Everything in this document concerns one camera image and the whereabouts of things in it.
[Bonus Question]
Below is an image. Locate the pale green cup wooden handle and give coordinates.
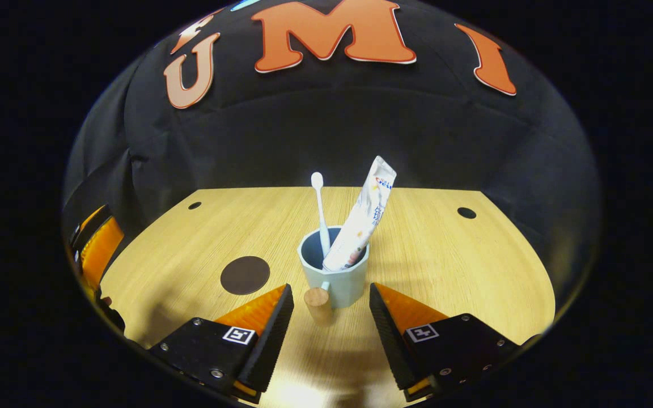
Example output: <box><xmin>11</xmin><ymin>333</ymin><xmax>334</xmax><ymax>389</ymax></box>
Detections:
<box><xmin>297</xmin><ymin>226</ymin><xmax>371</xmax><ymax>326</ymax></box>

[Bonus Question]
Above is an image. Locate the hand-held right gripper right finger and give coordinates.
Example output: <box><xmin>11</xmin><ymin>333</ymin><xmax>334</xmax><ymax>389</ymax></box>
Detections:
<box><xmin>368</xmin><ymin>282</ymin><xmax>520</xmax><ymax>403</ymax></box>

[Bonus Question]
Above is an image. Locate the wooden desktop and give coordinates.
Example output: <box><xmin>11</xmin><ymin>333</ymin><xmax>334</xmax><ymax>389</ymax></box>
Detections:
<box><xmin>100</xmin><ymin>186</ymin><xmax>557</xmax><ymax>408</ymax></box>

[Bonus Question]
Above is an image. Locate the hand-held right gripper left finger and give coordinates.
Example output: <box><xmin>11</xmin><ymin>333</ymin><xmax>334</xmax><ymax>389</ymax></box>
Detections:
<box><xmin>150</xmin><ymin>283</ymin><xmax>295</xmax><ymax>404</ymax></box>

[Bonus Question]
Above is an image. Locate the white toothpaste tube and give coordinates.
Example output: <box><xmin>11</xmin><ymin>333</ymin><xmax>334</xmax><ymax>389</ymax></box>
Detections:
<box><xmin>322</xmin><ymin>156</ymin><xmax>397</xmax><ymax>273</ymax></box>

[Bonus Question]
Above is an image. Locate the round dark brown coaster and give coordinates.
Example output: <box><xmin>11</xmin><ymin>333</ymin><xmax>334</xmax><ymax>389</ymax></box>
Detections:
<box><xmin>220</xmin><ymin>256</ymin><xmax>271</xmax><ymax>296</ymax></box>

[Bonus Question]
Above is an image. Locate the black backdrop cloth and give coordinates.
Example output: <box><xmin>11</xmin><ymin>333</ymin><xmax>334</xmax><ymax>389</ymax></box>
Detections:
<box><xmin>60</xmin><ymin>0</ymin><xmax>602</xmax><ymax>318</ymax></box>

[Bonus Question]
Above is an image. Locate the white toothbrush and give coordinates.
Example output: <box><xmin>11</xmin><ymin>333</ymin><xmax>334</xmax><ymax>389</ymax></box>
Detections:
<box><xmin>311</xmin><ymin>172</ymin><xmax>332</xmax><ymax>258</ymax></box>

